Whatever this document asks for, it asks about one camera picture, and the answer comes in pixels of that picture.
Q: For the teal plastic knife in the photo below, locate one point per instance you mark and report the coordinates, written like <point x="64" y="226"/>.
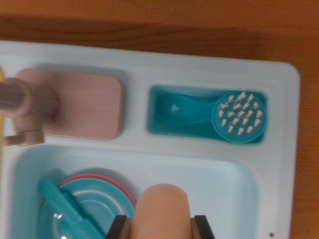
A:
<point x="62" y="199"/>

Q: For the teal plastic plate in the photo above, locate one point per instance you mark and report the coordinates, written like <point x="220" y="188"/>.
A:
<point x="104" y="199"/>

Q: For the yellow plastic dish rack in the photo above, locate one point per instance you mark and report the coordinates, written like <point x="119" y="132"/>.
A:
<point x="1" y="124"/>

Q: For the light blue toy sink unit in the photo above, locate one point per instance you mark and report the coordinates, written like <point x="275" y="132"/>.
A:
<point x="134" y="154"/>

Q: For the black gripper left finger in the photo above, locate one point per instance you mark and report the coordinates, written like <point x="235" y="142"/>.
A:
<point x="119" y="229"/>

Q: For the cream detergent bottle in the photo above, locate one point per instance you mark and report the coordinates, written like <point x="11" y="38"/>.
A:
<point x="162" y="209"/>

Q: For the red plastic plate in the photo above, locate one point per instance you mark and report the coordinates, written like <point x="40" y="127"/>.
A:
<point x="124" y="190"/>

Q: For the teal dish brush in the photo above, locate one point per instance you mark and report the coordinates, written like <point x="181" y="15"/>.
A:
<point x="236" y="117"/>

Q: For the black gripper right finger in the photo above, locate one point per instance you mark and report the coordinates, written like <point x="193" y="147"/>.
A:
<point x="202" y="229"/>

